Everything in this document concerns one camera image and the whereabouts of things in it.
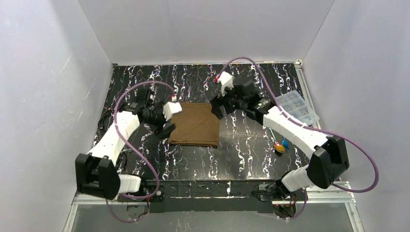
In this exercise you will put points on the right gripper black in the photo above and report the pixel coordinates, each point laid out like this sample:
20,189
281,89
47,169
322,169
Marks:
222,104

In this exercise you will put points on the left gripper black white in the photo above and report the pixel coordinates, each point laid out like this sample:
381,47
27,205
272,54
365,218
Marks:
163,124

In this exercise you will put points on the brown woven cloth napkin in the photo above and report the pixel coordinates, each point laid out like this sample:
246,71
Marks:
196,125

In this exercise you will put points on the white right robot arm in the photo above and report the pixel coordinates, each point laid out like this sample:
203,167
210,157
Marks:
327,155

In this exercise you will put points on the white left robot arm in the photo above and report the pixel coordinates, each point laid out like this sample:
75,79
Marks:
96,172

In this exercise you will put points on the clear plastic compartment box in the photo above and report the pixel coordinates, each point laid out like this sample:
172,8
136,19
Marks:
294,104

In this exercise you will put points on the red yellow handled utensil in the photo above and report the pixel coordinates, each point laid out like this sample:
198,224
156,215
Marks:
278,147

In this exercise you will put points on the blue handled utensil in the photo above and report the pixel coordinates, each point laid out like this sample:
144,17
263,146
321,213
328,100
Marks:
285,143

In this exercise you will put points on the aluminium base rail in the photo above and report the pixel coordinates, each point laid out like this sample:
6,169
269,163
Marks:
239,195

